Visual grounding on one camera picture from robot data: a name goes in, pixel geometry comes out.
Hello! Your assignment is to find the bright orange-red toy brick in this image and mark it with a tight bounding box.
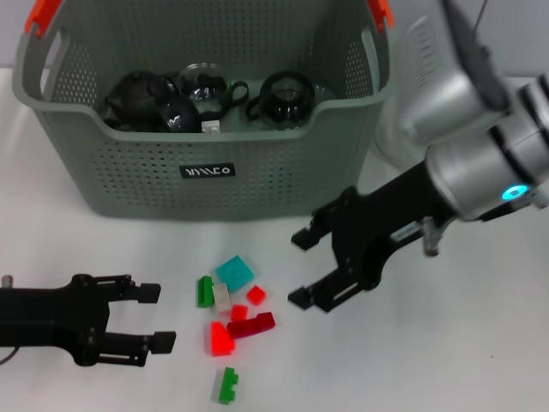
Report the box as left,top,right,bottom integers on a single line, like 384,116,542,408
208,320,236,357

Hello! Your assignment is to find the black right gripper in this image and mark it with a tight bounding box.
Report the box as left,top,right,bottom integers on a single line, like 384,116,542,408
287,162,451,313

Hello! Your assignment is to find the dark green toy brick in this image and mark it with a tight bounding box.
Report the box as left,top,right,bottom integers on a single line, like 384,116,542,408
196,275,215,309

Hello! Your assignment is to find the small clear toy brick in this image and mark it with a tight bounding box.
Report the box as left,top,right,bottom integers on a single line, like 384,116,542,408
212,282,232,314

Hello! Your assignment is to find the teal square toy plate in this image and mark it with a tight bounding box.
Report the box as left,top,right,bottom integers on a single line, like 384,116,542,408
214,255,255,294

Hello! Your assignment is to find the grey perforated storage basket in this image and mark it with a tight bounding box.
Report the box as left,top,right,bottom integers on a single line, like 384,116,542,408
10,0,398,222

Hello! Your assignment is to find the glass carafe with black lid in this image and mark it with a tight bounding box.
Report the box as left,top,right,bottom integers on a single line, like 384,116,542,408
371,85,430,173

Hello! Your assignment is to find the glass teacup with black base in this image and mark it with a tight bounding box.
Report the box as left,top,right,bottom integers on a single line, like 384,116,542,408
160,96,203,134
176,63,250,126
246,70,317,132

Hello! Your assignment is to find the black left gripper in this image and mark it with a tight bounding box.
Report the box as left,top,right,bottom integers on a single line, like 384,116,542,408
0,274,178,369

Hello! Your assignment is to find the long dark red toy brick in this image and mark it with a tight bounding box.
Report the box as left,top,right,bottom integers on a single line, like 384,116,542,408
226,312,275,340

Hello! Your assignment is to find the metal plug on right gripper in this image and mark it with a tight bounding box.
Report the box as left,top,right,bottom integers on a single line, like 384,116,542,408
422,216,443,258

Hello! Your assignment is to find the green stepped toy brick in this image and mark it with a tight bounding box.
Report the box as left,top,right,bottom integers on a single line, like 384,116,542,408
217,367,240,405

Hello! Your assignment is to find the dark clay teapot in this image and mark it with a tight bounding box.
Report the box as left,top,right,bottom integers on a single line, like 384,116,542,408
105,70,181,130

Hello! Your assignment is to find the orange basket handle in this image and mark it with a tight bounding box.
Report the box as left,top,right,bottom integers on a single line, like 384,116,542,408
23,0,395,38

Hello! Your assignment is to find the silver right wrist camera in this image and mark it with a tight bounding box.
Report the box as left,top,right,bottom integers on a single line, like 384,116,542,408
393,0,514,147

